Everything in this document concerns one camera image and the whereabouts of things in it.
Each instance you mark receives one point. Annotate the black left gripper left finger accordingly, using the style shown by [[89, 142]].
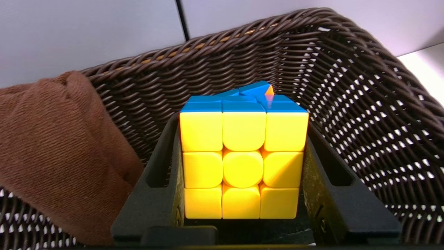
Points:
[[156, 205]]

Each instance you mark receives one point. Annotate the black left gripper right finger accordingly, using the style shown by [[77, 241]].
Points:
[[340, 205]]

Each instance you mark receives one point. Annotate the colourful puzzle cube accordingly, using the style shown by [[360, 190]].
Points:
[[242, 156]]

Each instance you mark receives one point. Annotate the brown towel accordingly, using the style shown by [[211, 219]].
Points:
[[55, 149]]

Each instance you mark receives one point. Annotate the dark brown wicker basket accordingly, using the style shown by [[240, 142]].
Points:
[[364, 104]]

